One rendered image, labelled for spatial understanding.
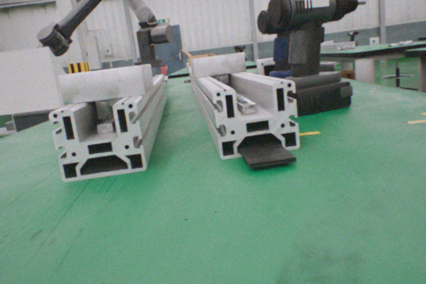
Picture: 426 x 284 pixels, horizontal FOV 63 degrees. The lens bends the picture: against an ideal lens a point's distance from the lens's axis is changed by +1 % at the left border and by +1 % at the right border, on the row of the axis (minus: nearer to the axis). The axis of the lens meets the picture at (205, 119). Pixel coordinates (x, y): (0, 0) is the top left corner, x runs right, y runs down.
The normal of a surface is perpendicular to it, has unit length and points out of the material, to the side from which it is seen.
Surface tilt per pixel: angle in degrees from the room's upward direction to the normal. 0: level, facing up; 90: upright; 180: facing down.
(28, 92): 90
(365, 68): 90
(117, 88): 90
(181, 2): 90
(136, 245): 0
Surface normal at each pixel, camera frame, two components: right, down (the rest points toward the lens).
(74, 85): 0.07, 0.17
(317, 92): 0.31, 0.13
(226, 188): -0.12, -0.98
